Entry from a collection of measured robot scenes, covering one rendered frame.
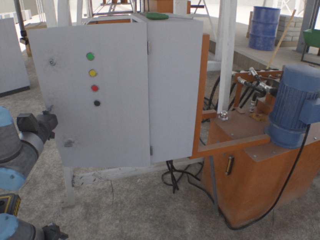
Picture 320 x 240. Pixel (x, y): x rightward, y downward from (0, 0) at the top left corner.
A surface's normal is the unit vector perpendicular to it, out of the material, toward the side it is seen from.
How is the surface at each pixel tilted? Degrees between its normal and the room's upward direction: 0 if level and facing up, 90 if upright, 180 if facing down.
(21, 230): 70
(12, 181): 96
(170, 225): 0
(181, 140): 90
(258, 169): 90
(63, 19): 87
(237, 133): 0
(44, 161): 0
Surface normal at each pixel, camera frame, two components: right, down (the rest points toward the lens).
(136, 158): 0.04, 0.52
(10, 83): 0.58, 0.42
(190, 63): 0.25, 0.50
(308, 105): -0.97, 0.13
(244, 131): 0.00, -0.85
